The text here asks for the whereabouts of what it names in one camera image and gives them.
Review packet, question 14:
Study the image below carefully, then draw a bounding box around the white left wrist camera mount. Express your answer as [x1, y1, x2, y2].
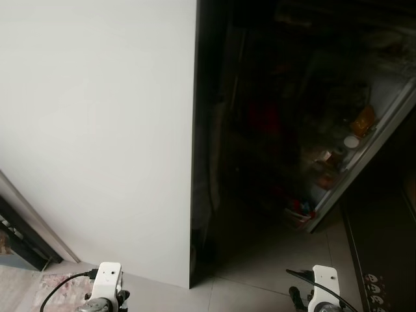
[91, 262, 124, 306]

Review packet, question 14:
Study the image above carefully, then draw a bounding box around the orange snack packet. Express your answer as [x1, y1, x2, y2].
[351, 105, 377, 138]

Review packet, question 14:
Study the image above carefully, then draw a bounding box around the black door fridge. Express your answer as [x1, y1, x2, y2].
[190, 0, 416, 290]

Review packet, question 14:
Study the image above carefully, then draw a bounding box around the red flat packet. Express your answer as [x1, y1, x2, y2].
[284, 197, 317, 225]

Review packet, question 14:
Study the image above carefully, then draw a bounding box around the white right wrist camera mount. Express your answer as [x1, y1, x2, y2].
[311, 265, 341, 310]

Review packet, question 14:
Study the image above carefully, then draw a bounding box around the dark floor mat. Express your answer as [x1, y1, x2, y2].
[339, 188, 416, 312]

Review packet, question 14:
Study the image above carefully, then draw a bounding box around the dark sliding door frame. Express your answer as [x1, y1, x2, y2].
[0, 170, 80, 272]

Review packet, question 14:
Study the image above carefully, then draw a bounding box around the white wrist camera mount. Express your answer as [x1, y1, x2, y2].
[91, 262, 124, 306]
[311, 265, 341, 310]

